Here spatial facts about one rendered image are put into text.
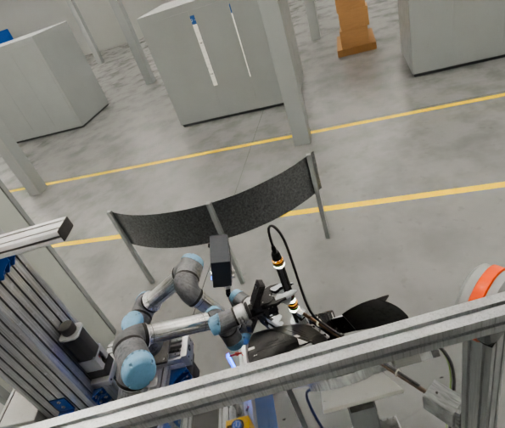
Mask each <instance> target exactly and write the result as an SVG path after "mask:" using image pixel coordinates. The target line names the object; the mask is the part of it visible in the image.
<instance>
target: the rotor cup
mask: <svg viewBox="0 0 505 428"><path fill-rule="evenodd" d="M332 313H333V315H334V311H333V310H329V311H327V312H323V313H318V314H315V316H316V317H318V318H319V319H321V321H322V322H324V323H325V324H326V325H327V326H329V327H330V328H332V329H334V330H337V329H338V328H337V327H336V326H335V325H334V324H333V323H332V321H331V320H330V319H332V318H333V316H332ZM334 318H335V315H334ZM307 320H308V323H309V325H310V324H314V325H315V326H317V324H315V323H314V322H312V321H311V320H310V319H307ZM317 327H318V326H317ZM318 328H319V329H320V330H322V331H323V332H324V333H326V334H327V335H328V336H329V339H328V341H331V340H333V339H337V338H338V337H336V336H335V335H332V334H331V333H329V332H328V331H327V330H325V329H324V328H322V327H320V326H319V327H318Z"/></svg>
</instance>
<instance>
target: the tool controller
mask: <svg viewBox="0 0 505 428"><path fill-rule="evenodd" d="M228 240H229V238H228V236H227V234H221V235H211V236H210V243H208V247H209V248H210V269H211V277H212V283H213V288H217V287H226V286H229V285H230V286H232V282H233V281H232V279H233V278H235V274H232V273H235V272H234V270H232V264H231V256H230V246H229V241H228Z"/></svg>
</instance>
